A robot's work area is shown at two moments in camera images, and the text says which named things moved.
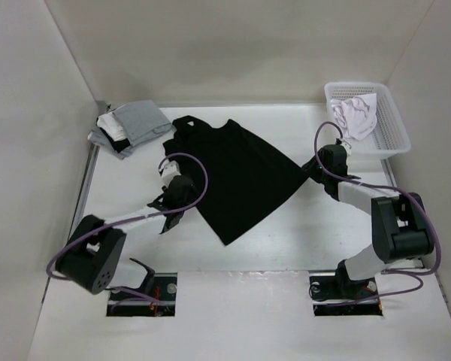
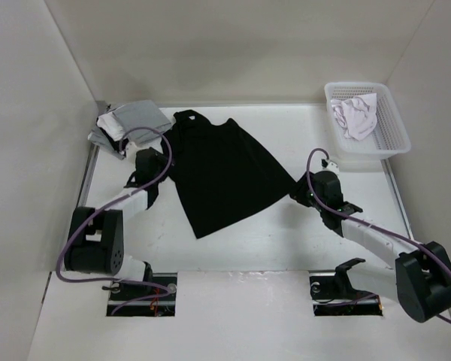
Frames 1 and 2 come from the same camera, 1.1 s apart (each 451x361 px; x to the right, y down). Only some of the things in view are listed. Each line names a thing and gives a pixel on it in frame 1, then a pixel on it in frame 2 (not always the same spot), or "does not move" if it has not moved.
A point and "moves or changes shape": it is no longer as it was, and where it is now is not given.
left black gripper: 191,195 → 162,160
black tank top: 247,179 moves or changes shape
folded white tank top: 107,123 does not move
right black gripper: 311,168 → 312,178
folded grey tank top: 143,121 does not move
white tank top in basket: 358,114 does not move
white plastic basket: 389,136 does not move
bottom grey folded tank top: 97,136 does not move
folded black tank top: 119,145 does not move
